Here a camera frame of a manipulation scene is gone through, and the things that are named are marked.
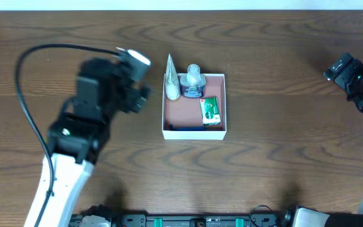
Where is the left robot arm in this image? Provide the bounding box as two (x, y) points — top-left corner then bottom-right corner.
(25, 57), (151, 226)

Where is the blue clear bottle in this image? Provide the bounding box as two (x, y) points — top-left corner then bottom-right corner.
(180, 64), (207, 98)

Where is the green white soap packet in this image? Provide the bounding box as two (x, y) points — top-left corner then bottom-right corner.
(200, 97), (221, 125)

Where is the left black cable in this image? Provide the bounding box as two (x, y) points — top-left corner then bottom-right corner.
(14, 43), (122, 227)

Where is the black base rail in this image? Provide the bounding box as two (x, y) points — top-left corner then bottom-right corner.
(68, 205), (293, 227)

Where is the white cream tube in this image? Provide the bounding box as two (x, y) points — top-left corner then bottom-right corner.
(164, 54), (181, 101)

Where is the white box with pink interior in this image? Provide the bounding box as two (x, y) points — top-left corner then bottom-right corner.
(161, 74), (227, 140)

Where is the blue disposable razor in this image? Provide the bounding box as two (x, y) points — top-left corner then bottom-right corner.
(170, 124), (205, 131)

